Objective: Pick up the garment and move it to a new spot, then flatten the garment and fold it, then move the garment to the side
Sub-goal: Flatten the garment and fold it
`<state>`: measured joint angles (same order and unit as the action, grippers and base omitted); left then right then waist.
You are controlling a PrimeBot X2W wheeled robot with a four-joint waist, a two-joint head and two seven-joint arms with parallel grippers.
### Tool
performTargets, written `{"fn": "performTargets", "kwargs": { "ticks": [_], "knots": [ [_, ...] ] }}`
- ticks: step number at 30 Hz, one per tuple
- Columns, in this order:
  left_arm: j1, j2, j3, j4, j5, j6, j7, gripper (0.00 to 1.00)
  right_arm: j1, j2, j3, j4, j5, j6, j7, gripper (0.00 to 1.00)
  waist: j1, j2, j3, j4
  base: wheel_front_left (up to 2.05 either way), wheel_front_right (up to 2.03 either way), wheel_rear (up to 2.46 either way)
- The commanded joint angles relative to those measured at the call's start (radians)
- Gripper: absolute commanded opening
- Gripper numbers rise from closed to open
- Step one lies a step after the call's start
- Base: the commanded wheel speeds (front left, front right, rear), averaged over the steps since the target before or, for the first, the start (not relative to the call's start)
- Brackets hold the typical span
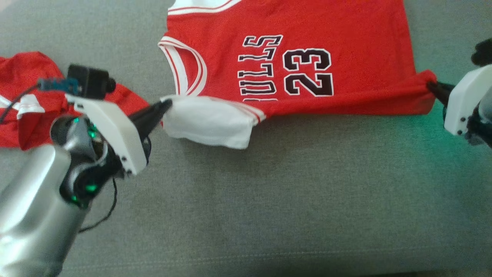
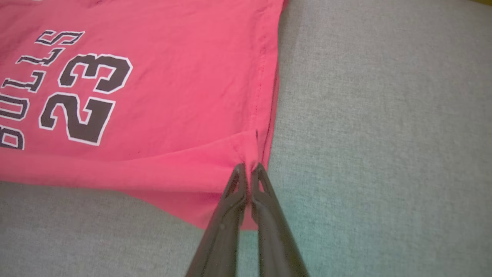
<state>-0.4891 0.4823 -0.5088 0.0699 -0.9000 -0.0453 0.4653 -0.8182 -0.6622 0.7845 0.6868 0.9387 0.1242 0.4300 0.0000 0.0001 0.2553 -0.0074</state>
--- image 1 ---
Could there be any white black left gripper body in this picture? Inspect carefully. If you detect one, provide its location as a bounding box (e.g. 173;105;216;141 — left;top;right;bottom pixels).
65;94;149;176

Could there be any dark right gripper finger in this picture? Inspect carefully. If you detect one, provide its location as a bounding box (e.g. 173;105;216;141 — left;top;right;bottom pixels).
426;81;455;95
432;89;450;106

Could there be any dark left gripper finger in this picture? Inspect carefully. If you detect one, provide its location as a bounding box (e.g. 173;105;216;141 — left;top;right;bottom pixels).
136;110;170;136
131;99;173;125

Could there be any red Bulls 23 jersey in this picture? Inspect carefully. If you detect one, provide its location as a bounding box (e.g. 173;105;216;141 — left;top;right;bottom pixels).
158;0;439;150

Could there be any left black cable teal plug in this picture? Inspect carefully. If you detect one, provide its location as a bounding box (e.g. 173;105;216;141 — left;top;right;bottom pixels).
0;77;118;233

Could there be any red mesh shorts white trim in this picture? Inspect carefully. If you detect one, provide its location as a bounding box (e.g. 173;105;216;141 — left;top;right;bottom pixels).
0;52;150;150

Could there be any large grey fabric sofa seat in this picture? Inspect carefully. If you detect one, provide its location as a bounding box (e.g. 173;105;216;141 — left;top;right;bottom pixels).
0;0;492;277

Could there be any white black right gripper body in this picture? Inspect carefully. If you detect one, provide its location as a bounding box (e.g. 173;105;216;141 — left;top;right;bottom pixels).
444;64;492;136

